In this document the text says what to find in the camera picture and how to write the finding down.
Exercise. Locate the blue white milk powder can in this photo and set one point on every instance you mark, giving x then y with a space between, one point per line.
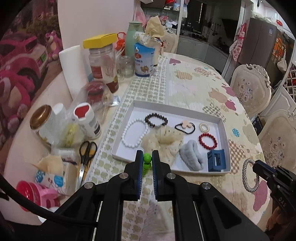
143 60

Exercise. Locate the white paper towel roll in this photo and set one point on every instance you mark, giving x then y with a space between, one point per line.
72 64

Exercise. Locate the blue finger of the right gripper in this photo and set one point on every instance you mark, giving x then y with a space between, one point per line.
264 171

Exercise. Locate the cream floral chair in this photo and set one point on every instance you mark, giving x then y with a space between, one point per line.
251 85
277 140

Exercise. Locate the gold lid glass jar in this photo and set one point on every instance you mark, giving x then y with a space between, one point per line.
48 123

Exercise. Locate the cream floral chair far end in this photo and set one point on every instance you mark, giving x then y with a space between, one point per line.
169 42

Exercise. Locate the white pill bottle red cap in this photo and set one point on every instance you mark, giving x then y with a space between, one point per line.
85 116

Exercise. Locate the black handle scissors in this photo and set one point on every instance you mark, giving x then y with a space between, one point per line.
87 151

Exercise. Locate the pink bear poster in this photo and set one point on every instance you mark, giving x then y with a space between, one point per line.
30 47

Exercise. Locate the cream tumbler red lid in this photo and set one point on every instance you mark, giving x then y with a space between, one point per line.
158 50

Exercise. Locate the tissue pack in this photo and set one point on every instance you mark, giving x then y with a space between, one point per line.
59 170

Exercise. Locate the small clear glass jar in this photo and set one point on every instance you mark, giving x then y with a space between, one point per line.
126 66

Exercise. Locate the yellow lid clear jar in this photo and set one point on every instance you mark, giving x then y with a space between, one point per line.
102 59

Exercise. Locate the bag of red dates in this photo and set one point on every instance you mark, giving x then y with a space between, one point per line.
96 93

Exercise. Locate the green thermos bottle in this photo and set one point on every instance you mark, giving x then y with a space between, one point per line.
134 26

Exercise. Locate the white shallow tray box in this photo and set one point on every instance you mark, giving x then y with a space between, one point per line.
141 117

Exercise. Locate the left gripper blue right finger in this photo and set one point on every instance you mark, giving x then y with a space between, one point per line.
157 174

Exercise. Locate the blue square hair claw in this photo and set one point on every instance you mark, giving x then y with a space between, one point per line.
216 160

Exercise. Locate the cream lace scrunchie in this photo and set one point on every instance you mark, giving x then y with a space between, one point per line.
166 140

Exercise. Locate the cream floral chair middle right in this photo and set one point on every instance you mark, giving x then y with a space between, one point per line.
251 85

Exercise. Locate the pink toy bottle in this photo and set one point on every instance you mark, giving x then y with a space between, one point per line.
39 194

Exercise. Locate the grey fluffy scrunchie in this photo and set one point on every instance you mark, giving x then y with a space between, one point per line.
191 156

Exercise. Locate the cream floral chair near right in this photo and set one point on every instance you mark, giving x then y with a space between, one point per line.
277 140

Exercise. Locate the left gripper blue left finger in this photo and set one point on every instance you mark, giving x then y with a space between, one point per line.
138 168

